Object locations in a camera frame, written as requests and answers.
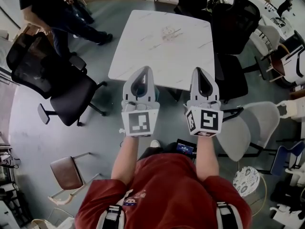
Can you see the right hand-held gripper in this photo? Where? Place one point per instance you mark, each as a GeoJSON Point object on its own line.
{"type": "Point", "coordinates": [208, 120]}

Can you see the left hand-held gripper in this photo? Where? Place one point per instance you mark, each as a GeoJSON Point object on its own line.
{"type": "Point", "coordinates": [139, 123]}

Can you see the small glass bowl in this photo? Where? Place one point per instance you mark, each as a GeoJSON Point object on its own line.
{"type": "Point", "coordinates": [169, 34]}

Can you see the small gold spoon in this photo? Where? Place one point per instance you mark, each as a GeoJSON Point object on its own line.
{"type": "Point", "coordinates": [175, 31]}

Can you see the person's left forearm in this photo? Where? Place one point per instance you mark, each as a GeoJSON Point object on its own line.
{"type": "Point", "coordinates": [124, 156]}

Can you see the person's right forearm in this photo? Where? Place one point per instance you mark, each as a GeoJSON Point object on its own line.
{"type": "Point", "coordinates": [206, 156]}

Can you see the grey padded chair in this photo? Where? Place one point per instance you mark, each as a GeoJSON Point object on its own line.
{"type": "Point", "coordinates": [238, 137]}

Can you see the person's white shoe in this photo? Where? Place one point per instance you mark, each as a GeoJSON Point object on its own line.
{"type": "Point", "coordinates": [155, 143]}

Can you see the black waist device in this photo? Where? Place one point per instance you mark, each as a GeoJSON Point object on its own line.
{"type": "Point", "coordinates": [186, 148]}

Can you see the person's dark trousers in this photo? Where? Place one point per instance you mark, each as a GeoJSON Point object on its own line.
{"type": "Point", "coordinates": [166, 149]}

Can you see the wooden leg brown chair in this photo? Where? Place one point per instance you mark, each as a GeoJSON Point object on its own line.
{"type": "Point", "coordinates": [277, 65]}

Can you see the light grey chair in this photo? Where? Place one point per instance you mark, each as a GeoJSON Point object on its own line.
{"type": "Point", "coordinates": [269, 36]}

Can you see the white ornate furniture piece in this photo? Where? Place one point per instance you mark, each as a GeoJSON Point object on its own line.
{"type": "Point", "coordinates": [293, 108]}

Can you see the white patterned stool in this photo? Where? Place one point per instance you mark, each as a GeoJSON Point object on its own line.
{"type": "Point", "coordinates": [246, 180]}

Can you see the person's red shirt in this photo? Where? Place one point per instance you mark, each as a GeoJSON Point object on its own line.
{"type": "Point", "coordinates": [171, 187]}

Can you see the blue chair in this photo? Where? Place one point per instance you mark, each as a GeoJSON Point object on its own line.
{"type": "Point", "coordinates": [286, 156]}

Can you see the brown seat metal chair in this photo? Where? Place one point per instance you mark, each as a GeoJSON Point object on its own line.
{"type": "Point", "coordinates": [66, 173]}

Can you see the white black frame chair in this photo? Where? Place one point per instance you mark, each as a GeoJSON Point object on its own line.
{"type": "Point", "coordinates": [293, 65]}

